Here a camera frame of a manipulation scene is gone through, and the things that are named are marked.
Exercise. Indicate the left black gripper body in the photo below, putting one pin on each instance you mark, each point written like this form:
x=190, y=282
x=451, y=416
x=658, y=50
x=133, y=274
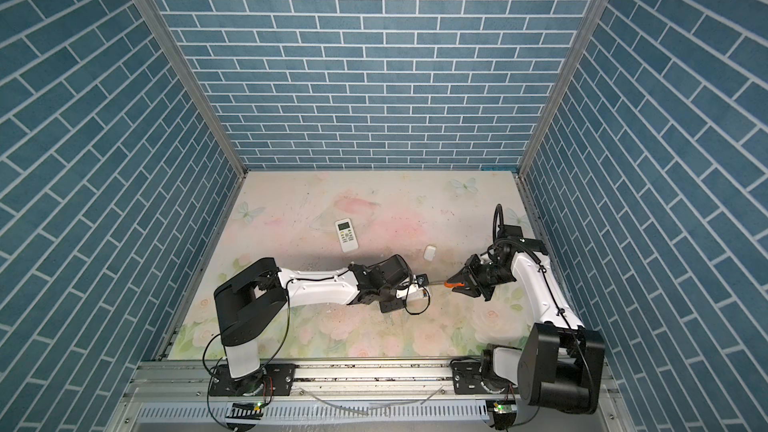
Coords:
x=391, y=301

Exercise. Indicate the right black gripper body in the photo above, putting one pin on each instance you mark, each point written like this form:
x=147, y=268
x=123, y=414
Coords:
x=488, y=276

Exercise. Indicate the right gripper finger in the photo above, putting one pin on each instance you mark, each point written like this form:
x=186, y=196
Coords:
x=467, y=290
x=466, y=274

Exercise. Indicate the orange handled screwdriver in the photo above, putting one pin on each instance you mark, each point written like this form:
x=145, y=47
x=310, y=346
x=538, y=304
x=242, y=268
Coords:
x=444, y=282

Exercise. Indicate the white battery cover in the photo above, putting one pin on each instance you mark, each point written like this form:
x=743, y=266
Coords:
x=429, y=253

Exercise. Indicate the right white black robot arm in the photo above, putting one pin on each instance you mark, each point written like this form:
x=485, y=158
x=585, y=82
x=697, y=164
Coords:
x=561, y=363

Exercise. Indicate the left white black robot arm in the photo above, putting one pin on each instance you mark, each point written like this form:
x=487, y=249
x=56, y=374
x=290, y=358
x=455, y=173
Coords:
x=248, y=302

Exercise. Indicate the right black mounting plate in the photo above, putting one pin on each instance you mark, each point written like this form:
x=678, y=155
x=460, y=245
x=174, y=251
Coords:
x=470, y=376

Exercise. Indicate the black mounting plate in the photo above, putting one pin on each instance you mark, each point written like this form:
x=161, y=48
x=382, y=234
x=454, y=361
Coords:
x=277, y=380
x=470, y=376

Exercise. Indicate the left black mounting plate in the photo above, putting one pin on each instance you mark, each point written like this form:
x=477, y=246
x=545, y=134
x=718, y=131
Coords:
x=277, y=380

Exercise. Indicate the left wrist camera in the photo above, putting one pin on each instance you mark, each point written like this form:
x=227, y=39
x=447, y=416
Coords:
x=422, y=280

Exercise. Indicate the white perforated cable duct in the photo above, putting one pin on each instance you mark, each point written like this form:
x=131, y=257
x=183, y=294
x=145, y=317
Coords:
x=306, y=412

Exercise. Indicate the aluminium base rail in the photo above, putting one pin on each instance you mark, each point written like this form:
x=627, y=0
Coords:
x=388, y=381

